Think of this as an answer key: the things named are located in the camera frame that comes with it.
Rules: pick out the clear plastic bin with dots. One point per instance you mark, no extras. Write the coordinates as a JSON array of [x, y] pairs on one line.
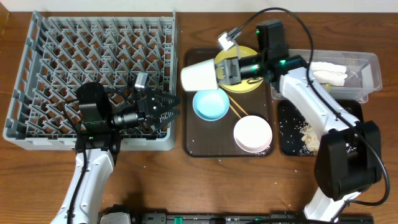
[[362, 74]]

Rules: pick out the yellow plate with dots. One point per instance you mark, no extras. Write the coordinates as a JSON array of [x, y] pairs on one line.
[[246, 85]]

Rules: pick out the black waste tray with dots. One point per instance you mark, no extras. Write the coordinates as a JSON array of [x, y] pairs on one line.
[[290, 121]]

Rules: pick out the light blue bowl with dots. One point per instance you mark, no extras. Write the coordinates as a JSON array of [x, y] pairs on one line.
[[210, 105]]

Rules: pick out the dark brown serving tray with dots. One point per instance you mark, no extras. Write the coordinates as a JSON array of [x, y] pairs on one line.
[[209, 139]]

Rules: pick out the white napkin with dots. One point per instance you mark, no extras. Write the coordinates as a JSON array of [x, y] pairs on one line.
[[329, 73]]

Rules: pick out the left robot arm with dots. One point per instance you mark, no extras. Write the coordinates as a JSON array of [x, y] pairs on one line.
[[98, 143]]

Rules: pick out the grey plastic dishwasher rack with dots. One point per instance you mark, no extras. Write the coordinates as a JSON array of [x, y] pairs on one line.
[[63, 53]]

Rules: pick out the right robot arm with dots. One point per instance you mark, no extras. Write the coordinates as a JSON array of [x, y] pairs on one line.
[[349, 158]]

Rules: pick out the wooden chopstick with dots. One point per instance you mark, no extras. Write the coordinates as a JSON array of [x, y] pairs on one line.
[[235, 112], [237, 106]]

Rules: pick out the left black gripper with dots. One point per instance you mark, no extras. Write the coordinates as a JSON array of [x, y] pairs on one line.
[[147, 112]]

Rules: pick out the food scraps pile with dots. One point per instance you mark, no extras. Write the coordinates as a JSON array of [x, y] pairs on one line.
[[310, 141]]

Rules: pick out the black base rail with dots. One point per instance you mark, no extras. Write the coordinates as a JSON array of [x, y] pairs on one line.
[[161, 218]]

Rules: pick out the white bowl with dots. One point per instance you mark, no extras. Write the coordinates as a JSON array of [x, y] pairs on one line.
[[253, 134]]

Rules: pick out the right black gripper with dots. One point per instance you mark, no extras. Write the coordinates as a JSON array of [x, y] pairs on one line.
[[224, 66]]

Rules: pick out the small white cup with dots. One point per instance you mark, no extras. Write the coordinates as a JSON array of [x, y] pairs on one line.
[[200, 76]]

